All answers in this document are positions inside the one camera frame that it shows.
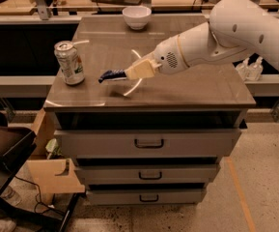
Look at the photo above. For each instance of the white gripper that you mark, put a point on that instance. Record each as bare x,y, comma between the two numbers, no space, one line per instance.
167,58

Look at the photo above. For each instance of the blue rxbar snack bar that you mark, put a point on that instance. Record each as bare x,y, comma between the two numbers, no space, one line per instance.
112,75

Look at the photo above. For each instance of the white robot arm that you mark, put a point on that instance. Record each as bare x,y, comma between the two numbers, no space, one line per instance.
235,29

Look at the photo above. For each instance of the silver green soda can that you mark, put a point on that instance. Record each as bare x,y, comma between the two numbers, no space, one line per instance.
70,62

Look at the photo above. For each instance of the white ceramic bowl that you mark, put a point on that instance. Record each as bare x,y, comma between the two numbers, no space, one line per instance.
137,17

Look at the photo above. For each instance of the grey drawer cabinet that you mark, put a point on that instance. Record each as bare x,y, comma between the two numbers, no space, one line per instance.
205,97

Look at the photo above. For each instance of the top grey drawer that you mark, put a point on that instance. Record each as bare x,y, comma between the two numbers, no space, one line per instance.
82,144

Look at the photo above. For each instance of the grey drawer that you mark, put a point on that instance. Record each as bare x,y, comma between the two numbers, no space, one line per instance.
146,174
82,144
146,196

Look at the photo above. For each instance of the clear sanitizer bottle left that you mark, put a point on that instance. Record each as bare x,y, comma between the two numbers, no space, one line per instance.
242,69

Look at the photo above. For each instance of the clear sanitizer bottle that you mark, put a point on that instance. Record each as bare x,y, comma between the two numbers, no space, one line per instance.
254,70
242,69

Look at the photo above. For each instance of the clear sanitizer bottle right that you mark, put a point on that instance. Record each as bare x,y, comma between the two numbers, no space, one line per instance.
254,70

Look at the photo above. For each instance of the middle grey drawer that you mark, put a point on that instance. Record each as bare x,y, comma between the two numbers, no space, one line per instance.
146,174

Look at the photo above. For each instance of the green white small item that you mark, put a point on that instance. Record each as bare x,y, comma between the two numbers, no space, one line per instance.
52,149

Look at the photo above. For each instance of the bottom grey drawer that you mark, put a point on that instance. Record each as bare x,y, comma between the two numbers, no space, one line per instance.
146,196

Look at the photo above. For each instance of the cardboard box piece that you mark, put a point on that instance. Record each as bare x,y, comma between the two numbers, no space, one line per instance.
54,177

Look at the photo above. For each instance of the dark brown chair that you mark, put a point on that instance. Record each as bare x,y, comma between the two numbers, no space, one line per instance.
16,146

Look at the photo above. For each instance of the grey metal bracket left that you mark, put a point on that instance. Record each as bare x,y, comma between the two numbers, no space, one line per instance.
43,11

